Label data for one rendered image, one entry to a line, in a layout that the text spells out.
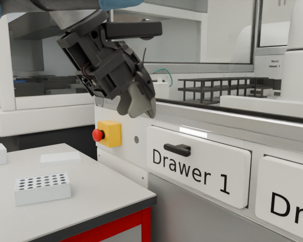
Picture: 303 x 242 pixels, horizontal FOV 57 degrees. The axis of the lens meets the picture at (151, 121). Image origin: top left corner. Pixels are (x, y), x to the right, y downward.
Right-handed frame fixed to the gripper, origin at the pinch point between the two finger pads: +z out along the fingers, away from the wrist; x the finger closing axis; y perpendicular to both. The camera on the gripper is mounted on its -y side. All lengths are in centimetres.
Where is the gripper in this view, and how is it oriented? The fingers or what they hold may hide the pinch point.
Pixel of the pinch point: (152, 109)
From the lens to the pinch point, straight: 53.6
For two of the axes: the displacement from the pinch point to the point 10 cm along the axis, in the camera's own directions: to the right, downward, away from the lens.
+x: 6.2, 1.5, -7.7
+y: -6.4, 6.6, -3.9
